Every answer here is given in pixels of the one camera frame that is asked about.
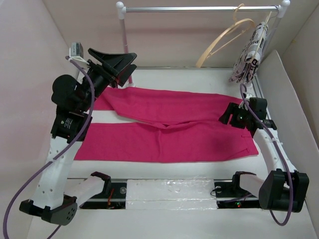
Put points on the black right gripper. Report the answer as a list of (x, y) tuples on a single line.
[(233, 108)]

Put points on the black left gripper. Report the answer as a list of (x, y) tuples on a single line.
[(117, 61)]

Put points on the pink trousers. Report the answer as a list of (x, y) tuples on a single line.
[(165, 127)]

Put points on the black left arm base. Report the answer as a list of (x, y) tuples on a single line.
[(112, 197)]

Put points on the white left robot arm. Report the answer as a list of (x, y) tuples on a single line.
[(50, 202)]

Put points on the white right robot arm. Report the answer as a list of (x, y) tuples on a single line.
[(285, 187)]

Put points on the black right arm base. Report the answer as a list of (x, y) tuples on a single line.
[(239, 192)]

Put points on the wooden hanger with garment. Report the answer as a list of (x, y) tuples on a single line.
[(254, 51)]

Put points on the black white printed garment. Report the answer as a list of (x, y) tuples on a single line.
[(238, 69)]

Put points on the white clothes rack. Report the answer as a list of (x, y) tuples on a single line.
[(170, 40)]

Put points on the aluminium rail right side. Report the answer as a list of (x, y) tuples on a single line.
[(259, 93)]

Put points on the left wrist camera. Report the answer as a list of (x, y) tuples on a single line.
[(76, 52)]

